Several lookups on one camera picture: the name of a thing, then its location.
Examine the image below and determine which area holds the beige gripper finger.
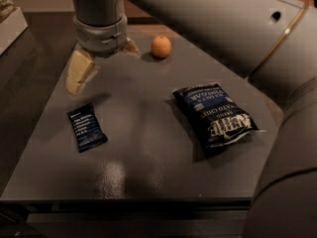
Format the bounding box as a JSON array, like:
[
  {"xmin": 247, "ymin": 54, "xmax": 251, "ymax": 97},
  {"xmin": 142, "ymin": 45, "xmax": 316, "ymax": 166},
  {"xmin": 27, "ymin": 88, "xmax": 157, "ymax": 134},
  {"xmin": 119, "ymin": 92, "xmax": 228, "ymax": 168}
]
[
  {"xmin": 123, "ymin": 38, "xmax": 141, "ymax": 56},
  {"xmin": 65, "ymin": 49, "xmax": 98, "ymax": 95}
]

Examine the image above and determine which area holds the dark side table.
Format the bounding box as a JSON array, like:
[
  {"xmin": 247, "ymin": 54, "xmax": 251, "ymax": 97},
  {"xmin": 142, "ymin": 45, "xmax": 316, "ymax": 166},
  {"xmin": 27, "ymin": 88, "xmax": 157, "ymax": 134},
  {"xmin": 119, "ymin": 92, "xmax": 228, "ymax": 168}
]
[{"xmin": 0, "ymin": 12, "xmax": 76, "ymax": 194}]

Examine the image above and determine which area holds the dark blue kettle chips bag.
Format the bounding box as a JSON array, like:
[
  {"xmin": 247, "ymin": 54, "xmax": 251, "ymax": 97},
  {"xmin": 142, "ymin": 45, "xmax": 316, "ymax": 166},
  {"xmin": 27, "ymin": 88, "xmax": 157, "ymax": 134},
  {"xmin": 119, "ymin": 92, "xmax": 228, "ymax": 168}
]
[{"xmin": 172, "ymin": 83, "xmax": 259, "ymax": 150}]

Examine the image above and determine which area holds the white box at left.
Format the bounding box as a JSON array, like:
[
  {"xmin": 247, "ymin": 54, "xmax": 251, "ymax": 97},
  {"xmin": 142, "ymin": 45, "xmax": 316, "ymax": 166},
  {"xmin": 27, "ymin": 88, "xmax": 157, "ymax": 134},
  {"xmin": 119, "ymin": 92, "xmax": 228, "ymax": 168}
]
[{"xmin": 0, "ymin": 7, "xmax": 28, "ymax": 56}]

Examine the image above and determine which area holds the orange fruit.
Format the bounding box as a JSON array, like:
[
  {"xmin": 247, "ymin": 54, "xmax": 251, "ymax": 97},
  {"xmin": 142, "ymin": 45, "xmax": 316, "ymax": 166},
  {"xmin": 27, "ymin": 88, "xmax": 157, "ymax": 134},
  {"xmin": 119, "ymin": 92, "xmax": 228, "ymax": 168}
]
[{"xmin": 151, "ymin": 36, "xmax": 171, "ymax": 59}]

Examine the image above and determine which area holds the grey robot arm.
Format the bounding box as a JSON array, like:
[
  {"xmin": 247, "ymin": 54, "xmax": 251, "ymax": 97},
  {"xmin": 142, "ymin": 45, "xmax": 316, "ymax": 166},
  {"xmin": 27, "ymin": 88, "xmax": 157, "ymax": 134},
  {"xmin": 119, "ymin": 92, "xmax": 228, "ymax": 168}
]
[{"xmin": 72, "ymin": 0, "xmax": 317, "ymax": 238}]

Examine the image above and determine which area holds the dark blue rxbar wrapper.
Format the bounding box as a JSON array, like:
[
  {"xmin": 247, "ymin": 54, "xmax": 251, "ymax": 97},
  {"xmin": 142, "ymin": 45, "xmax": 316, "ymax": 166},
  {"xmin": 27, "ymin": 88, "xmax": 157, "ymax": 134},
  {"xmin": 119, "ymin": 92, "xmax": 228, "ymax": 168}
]
[{"xmin": 67, "ymin": 104, "xmax": 108, "ymax": 153}]

